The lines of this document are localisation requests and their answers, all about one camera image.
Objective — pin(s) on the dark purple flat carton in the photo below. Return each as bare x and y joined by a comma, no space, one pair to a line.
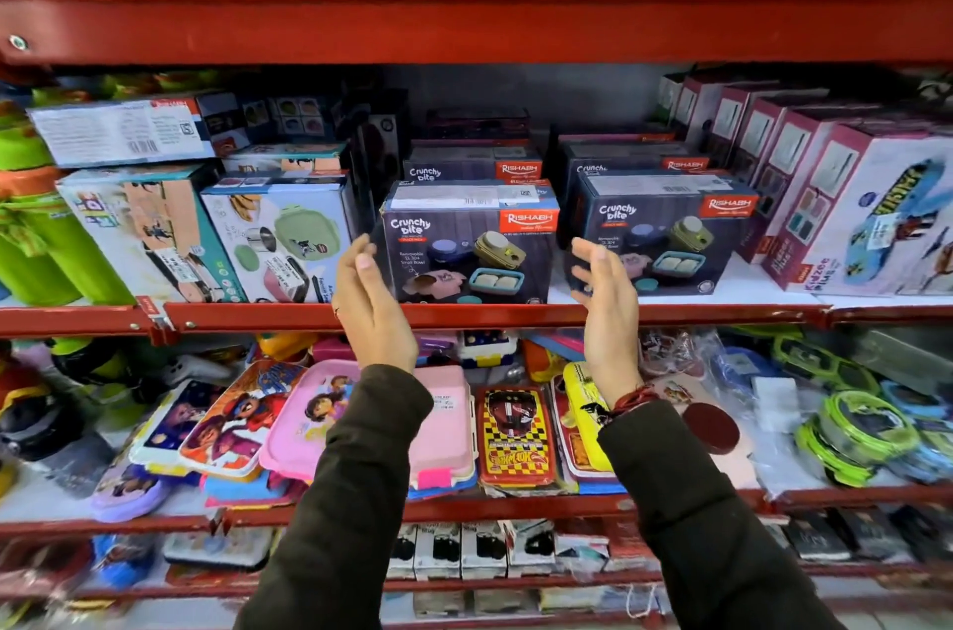
473,127

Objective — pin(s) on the dark blue lunch box carton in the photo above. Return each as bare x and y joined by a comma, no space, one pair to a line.
655,227
447,235
625,157
461,166

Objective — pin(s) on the purple cartoon lunch box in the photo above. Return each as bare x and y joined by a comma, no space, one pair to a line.
126,492

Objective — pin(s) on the red metal shelf rack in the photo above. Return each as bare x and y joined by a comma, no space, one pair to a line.
447,26

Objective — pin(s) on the white blue yellow pencil box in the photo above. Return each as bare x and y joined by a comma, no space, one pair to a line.
488,348

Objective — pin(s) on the green water bottle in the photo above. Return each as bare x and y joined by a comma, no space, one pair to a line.
67,250
26,264

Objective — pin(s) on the person's left forearm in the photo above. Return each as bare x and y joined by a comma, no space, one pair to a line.
350,503

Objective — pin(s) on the flat white orange carton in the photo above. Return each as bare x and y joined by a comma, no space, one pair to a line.
287,159

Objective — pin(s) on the green rimmed clear container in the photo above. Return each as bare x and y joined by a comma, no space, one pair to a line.
819,361

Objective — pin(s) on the small white carton black item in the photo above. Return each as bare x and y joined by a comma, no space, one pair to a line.
438,549
530,544
484,547
403,549

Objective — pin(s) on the green rimmed steel lunch box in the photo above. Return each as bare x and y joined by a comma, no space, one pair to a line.
826,458
867,425

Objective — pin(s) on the person's right fingers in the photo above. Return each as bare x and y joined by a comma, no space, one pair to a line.
607,264

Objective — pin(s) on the pink cartoon lunch box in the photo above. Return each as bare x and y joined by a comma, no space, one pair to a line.
447,428

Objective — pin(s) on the white barcode label carton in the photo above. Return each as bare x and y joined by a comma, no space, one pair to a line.
119,130

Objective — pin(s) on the white carton green lunch box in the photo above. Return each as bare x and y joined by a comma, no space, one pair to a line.
283,242

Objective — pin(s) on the teal white cartoon carton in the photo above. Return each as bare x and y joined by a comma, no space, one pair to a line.
141,235

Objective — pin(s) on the blue rimmed steel lunch box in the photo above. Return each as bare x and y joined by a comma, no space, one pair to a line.
927,443

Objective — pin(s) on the person's left hand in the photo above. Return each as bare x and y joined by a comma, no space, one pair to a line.
376,320

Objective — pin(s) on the white cartoon lunch box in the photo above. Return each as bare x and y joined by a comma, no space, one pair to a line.
171,421

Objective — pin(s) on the pink box with maroon circle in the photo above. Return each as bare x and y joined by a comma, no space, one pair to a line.
711,428

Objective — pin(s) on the tall black carton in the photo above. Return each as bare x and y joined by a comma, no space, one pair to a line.
380,153

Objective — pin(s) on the dark carton with compartment pictures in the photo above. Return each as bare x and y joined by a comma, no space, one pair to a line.
298,116

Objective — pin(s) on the person's left fingers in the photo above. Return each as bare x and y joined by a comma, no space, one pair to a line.
360,268

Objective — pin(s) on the black flat carton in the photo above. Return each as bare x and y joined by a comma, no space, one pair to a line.
867,531
815,536

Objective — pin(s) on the person's right hand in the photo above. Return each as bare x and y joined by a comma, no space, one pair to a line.
614,331

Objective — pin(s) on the row of pink white cartons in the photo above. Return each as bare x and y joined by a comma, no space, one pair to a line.
841,205

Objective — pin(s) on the person's right forearm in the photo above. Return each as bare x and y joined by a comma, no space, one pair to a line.
692,525

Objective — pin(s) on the red bordered pencil box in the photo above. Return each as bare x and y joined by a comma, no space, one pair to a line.
569,443

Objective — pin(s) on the red yellow race car box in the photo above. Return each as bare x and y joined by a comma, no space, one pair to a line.
515,436

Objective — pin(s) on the orange cartoon lunch box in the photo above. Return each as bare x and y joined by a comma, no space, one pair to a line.
238,421

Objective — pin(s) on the black red toy helmet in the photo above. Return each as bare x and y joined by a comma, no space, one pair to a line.
33,413

